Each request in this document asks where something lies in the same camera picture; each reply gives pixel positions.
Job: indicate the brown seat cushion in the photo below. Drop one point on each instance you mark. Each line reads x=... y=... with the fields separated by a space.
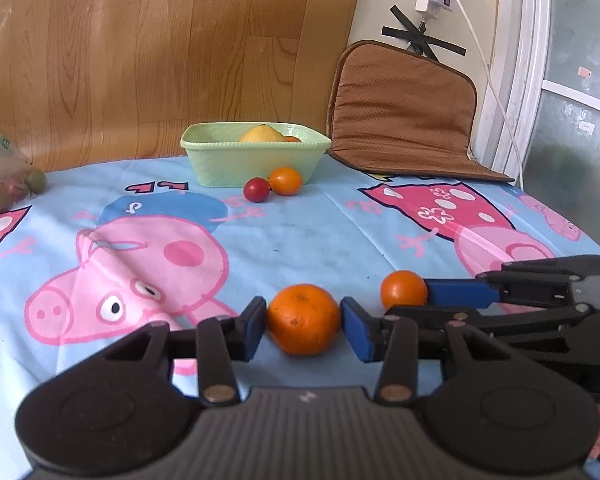
x=405 y=115

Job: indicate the green round fruit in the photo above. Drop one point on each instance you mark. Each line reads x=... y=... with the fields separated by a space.
x=35 y=180

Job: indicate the cartoon pig printed blanket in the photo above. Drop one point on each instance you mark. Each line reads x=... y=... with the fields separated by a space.
x=305 y=245

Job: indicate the wooden headboard panel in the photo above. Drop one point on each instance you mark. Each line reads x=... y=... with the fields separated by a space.
x=155 y=50

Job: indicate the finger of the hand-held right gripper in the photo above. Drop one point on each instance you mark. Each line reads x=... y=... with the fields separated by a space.
x=530 y=319
x=455 y=293

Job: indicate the white framed glass door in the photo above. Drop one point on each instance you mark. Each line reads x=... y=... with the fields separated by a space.
x=575 y=85

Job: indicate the yellow lemon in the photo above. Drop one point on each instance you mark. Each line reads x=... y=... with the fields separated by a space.
x=261 y=134

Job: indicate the light green plastic bowl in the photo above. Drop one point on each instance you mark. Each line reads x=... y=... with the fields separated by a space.
x=230 y=165

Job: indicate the small orange mandarin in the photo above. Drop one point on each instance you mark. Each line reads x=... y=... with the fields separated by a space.
x=402 y=287

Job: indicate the clear plastic bag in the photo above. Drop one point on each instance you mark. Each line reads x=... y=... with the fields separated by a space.
x=2 y=170

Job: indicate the large orange mandarin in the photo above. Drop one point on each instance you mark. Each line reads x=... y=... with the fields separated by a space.
x=302 y=320

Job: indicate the black tape cross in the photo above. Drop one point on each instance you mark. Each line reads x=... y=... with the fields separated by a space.
x=422 y=35

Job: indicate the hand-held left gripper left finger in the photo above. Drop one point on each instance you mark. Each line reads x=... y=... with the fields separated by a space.
x=255 y=329

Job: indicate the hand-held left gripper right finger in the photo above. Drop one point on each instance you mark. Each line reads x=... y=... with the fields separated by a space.
x=355 y=334

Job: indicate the red tomato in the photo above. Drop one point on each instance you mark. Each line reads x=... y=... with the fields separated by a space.
x=256 y=190

